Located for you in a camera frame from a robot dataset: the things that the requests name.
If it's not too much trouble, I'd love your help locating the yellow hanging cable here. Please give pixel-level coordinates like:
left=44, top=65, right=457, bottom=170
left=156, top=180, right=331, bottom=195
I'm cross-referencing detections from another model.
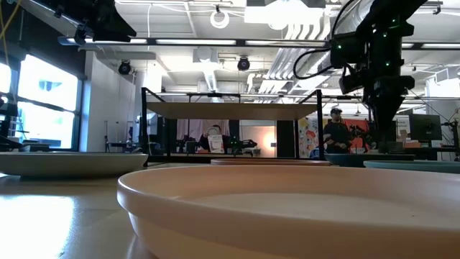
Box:
left=0, top=0, right=23, bottom=68

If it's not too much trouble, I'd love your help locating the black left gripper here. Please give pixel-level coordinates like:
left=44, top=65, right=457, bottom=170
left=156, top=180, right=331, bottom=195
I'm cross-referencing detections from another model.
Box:
left=84, top=0, right=138, bottom=42

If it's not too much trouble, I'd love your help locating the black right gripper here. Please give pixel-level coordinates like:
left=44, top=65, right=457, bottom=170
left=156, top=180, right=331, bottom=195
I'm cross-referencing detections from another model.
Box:
left=361, top=73, right=417, bottom=143

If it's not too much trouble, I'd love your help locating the black computer monitor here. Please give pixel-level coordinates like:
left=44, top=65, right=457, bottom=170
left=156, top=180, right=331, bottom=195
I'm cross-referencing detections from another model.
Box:
left=408, top=114, right=443, bottom=142

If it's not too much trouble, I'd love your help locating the peach plate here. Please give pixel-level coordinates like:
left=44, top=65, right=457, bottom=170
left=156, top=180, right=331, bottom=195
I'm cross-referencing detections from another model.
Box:
left=116, top=164, right=460, bottom=259

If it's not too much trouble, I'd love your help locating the dark navy plate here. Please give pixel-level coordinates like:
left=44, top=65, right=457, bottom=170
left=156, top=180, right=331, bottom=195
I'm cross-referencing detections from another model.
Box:
left=324, top=153, right=416, bottom=168

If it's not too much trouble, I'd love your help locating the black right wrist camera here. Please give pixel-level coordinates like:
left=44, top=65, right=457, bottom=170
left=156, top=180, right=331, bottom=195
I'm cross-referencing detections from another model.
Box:
left=338, top=67, right=369, bottom=95

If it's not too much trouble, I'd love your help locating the black aluminium table frame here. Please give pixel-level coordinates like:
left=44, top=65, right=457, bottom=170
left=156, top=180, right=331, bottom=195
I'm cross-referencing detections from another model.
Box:
left=145, top=153, right=326, bottom=164

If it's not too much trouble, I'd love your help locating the silver ventilation duct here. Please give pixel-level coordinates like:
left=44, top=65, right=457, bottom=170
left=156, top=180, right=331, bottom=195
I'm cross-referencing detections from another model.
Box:
left=333, top=0, right=371, bottom=37

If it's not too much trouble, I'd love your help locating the person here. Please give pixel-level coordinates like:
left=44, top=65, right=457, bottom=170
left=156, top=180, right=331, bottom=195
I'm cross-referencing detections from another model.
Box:
left=197, top=124, right=231, bottom=155
left=322, top=106, right=355, bottom=155

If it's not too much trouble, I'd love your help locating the white cable coil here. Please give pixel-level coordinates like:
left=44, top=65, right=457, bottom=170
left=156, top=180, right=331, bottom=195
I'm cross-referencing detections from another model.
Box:
left=209, top=4, right=231, bottom=30

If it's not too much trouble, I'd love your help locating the white red box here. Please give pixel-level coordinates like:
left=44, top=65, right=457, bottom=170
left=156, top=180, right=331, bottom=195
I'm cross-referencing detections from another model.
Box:
left=207, top=134, right=226, bottom=155

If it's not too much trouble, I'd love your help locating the terracotta pink plate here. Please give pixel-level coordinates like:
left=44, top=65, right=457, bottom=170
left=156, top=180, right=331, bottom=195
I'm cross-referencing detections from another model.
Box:
left=210, top=158, right=331, bottom=167

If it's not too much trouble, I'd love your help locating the sage green plate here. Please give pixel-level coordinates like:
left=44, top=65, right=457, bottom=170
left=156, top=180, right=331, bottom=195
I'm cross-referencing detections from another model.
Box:
left=362, top=160, right=460, bottom=175

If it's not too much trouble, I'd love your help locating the colourful wall poster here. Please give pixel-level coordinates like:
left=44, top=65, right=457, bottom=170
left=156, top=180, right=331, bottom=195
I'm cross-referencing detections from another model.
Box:
left=298, top=117, right=324, bottom=159

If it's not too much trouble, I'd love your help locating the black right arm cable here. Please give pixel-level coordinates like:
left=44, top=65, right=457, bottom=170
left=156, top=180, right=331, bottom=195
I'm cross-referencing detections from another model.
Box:
left=293, top=0, right=360, bottom=81

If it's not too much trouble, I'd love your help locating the background desk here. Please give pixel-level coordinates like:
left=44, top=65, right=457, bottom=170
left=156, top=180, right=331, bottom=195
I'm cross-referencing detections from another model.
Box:
left=397, top=140, right=460, bottom=162

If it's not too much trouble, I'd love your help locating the black background stand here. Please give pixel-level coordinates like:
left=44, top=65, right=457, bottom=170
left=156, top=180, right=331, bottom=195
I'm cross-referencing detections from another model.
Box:
left=0, top=91, right=51, bottom=153

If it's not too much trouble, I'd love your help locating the orange partition board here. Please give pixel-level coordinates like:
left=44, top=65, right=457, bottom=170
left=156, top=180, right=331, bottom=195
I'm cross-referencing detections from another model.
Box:
left=344, top=119, right=371, bottom=154

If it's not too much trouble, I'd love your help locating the pale green plate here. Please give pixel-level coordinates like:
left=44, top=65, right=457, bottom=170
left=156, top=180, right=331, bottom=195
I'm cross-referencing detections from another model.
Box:
left=0, top=151, right=150, bottom=178

